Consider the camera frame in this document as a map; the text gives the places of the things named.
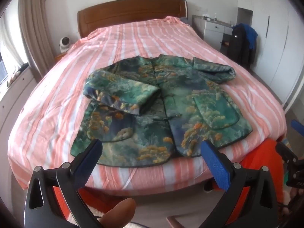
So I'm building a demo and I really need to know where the blue garment on chair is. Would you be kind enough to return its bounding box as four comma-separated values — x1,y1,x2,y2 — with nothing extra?
238,23,258,49

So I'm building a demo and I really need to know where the black jacket on chair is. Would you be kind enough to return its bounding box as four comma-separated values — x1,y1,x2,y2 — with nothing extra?
227,23,256,70

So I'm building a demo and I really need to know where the white desk with drawers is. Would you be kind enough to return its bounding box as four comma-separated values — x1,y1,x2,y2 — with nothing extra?
192,15,233,51

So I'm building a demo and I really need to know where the wooden headboard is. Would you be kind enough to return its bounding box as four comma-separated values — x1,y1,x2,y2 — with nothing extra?
77,0,188,38

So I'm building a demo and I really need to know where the green patterned silk jacket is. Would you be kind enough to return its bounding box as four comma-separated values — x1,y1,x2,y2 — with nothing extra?
71,55,253,168

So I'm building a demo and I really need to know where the white wardrobe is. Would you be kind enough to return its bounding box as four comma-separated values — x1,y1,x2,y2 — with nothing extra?
237,0,303,104

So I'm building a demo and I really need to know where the white window cabinet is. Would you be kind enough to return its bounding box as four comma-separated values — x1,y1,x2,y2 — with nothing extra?
0,66,39,133

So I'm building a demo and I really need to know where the left hand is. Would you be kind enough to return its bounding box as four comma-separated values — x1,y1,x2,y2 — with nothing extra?
99,198,136,228

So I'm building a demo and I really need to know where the pink striped bed sheet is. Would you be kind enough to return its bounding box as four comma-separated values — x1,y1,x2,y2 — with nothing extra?
8,17,287,189

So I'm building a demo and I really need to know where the beige curtain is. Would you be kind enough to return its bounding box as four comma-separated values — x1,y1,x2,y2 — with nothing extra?
18,0,55,82

